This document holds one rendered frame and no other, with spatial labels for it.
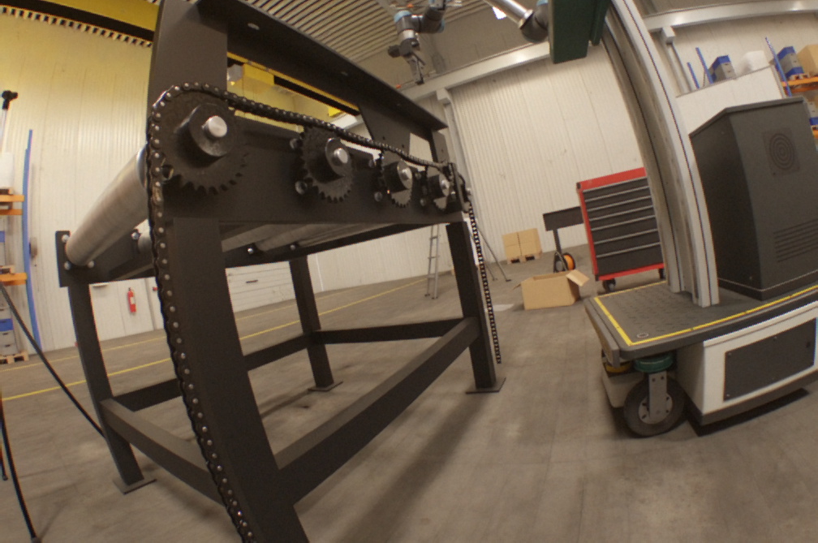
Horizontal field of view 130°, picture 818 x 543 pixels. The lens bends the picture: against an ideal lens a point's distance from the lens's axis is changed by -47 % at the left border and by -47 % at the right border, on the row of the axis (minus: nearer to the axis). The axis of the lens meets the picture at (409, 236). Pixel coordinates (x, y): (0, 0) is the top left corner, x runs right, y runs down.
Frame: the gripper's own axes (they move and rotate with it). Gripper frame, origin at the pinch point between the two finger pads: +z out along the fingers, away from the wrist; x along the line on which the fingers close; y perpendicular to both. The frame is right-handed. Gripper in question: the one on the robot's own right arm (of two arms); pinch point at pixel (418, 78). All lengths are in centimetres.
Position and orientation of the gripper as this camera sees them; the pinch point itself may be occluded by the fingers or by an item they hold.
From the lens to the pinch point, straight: 137.0
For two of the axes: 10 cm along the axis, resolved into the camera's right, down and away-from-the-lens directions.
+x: 4.4, -0.3, 9.0
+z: 1.9, 9.8, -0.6
